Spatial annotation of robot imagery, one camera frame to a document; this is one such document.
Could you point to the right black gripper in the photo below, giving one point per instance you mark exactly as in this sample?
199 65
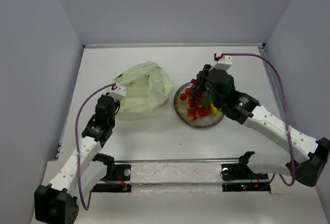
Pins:
202 76

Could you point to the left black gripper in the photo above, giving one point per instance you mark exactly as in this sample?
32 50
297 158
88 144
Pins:
114 106

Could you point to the red fake grape bunch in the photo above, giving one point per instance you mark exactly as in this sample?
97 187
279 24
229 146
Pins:
197 98

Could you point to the yellow fake banana bunch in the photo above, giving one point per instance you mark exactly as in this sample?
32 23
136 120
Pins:
213 109

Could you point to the red fake cherry cluster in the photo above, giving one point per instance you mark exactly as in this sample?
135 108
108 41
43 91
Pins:
183 97

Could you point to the light green plastic bag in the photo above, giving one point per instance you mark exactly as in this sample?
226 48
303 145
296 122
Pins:
148 88

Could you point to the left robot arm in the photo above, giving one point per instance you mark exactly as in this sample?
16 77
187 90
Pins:
57 202

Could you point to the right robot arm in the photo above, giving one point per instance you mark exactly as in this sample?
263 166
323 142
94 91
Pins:
307 156

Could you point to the speckled ceramic plate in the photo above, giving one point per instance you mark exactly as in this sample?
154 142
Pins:
202 122

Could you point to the white front board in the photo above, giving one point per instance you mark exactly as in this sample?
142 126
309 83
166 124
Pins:
182 191

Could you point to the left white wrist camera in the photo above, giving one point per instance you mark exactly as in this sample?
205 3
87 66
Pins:
119 91

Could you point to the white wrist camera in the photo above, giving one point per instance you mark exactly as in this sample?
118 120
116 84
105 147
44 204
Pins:
119 91
223 62

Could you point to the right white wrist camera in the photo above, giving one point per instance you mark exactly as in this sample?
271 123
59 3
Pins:
223 62

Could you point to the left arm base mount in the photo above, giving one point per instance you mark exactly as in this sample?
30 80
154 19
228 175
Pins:
118 182

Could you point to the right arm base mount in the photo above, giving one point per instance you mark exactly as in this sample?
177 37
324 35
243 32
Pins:
236 179

